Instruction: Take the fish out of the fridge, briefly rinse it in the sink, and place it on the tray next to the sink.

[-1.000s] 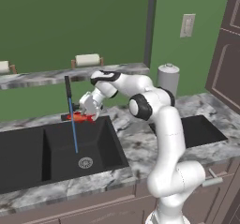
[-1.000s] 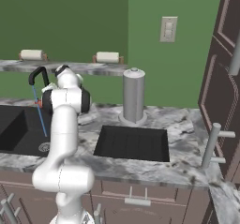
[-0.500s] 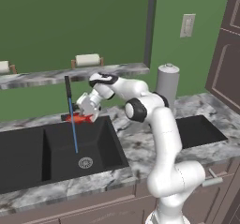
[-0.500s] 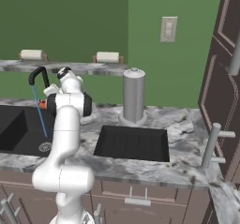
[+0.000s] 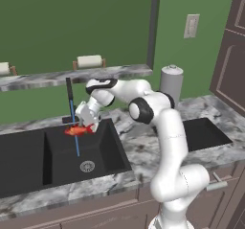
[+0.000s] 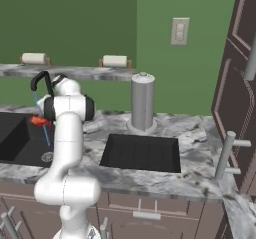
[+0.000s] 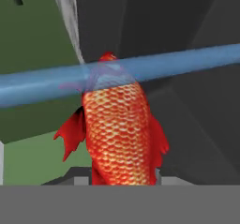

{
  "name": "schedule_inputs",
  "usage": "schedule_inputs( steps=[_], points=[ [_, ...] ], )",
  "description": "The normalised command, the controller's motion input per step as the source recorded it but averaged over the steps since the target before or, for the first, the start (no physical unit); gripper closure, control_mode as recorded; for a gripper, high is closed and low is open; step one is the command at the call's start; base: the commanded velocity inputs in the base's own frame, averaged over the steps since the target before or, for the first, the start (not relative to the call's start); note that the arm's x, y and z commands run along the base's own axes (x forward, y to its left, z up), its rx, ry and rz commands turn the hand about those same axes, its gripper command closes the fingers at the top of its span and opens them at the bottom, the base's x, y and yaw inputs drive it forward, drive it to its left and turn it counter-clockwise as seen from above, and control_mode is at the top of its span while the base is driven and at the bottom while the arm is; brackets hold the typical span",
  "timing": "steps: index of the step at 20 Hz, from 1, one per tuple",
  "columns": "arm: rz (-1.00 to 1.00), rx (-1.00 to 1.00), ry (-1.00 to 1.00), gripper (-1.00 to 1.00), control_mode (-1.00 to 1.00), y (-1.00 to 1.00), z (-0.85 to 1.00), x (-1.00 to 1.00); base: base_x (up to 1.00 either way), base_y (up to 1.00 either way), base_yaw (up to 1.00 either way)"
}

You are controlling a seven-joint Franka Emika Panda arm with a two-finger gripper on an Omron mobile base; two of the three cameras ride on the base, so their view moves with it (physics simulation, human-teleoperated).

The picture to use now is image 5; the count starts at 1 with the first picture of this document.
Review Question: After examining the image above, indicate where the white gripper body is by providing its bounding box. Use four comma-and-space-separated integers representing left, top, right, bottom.
75, 101, 102, 133

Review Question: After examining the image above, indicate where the red orange fish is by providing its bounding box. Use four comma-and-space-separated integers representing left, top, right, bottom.
63, 124, 97, 137

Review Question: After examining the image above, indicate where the black sink tap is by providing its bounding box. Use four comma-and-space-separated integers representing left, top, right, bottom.
61, 77, 81, 125

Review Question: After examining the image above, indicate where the black double sink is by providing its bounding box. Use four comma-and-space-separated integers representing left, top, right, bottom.
0, 117, 133, 199

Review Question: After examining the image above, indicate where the black tray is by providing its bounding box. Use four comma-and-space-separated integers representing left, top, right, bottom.
181, 117, 234, 153

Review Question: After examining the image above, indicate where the blue water stream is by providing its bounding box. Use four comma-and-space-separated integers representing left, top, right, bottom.
69, 100, 81, 158

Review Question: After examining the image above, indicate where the marble window ledge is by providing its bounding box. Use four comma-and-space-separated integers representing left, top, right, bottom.
0, 63, 154, 93

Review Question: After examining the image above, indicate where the white paper towel roll holder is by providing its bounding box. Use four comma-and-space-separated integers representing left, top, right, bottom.
0, 61, 18, 78
72, 54, 107, 71

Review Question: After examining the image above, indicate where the white lidded canister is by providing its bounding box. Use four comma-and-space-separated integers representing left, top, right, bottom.
159, 63, 185, 108

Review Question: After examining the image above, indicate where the brown cupboard front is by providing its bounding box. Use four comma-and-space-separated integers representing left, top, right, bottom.
0, 188, 161, 229

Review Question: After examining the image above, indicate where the tall brown cupboard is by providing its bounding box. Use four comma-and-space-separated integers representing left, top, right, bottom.
209, 0, 245, 118

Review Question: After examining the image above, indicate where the brown drawer front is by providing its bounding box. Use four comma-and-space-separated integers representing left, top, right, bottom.
186, 162, 245, 229

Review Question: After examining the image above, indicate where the grey window frame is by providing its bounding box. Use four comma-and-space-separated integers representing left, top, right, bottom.
145, 0, 163, 70

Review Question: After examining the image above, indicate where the white wall socket plate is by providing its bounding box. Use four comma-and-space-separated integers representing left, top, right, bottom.
183, 13, 201, 39

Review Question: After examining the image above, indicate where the silver drawer handle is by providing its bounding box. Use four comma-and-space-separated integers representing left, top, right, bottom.
206, 172, 230, 193

